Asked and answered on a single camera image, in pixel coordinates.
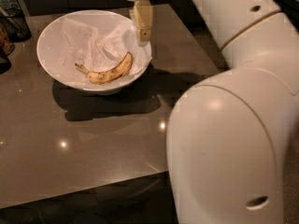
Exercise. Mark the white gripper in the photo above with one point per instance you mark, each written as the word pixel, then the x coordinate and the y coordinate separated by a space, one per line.
pixel 143 17

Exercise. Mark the spotted yellow banana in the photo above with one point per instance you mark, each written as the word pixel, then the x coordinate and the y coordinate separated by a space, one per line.
pixel 100 78

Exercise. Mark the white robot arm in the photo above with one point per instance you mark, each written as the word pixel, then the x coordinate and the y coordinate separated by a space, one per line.
pixel 227 135

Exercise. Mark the white bowl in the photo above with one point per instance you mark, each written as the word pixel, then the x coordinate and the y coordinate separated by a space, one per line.
pixel 51 42

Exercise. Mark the white paper liner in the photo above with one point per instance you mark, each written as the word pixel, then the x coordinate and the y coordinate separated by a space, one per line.
pixel 100 48

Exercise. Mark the dark container at left edge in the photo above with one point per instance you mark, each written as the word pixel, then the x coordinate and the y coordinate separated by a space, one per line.
pixel 6 47

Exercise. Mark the black wire basket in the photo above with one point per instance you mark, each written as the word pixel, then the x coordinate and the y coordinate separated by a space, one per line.
pixel 15 23

